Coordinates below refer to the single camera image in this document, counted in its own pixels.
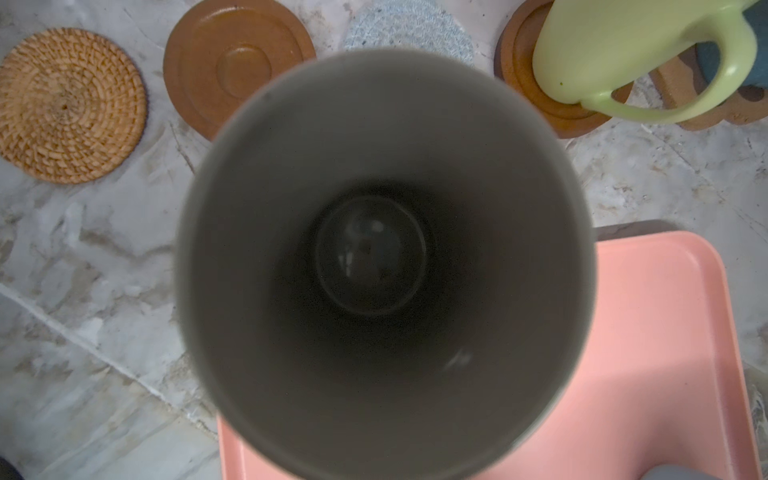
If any brown rattan woven coaster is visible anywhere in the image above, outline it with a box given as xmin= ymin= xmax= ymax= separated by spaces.
xmin=1 ymin=28 xmax=148 ymax=184

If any blue mug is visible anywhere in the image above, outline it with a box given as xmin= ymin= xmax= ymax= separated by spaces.
xmin=696 ymin=1 xmax=767 ymax=93

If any cork paw coaster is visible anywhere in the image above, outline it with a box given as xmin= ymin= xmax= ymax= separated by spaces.
xmin=650 ymin=46 xmax=768 ymax=132

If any light blue woven coaster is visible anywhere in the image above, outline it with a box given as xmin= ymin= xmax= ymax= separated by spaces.
xmin=342 ymin=0 xmax=474 ymax=65

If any pink tray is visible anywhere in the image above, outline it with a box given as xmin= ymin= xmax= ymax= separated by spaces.
xmin=217 ymin=230 xmax=763 ymax=480

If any light brown wooden coaster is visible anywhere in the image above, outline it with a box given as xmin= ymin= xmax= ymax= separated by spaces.
xmin=494 ymin=0 xmax=611 ymax=139

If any green mug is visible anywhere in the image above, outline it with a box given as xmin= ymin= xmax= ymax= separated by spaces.
xmin=532 ymin=1 xmax=742 ymax=124

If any dark grey mug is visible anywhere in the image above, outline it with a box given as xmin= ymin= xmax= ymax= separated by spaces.
xmin=174 ymin=49 xmax=596 ymax=479

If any dark brown wooden coaster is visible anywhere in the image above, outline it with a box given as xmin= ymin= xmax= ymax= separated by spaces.
xmin=163 ymin=0 xmax=316 ymax=140

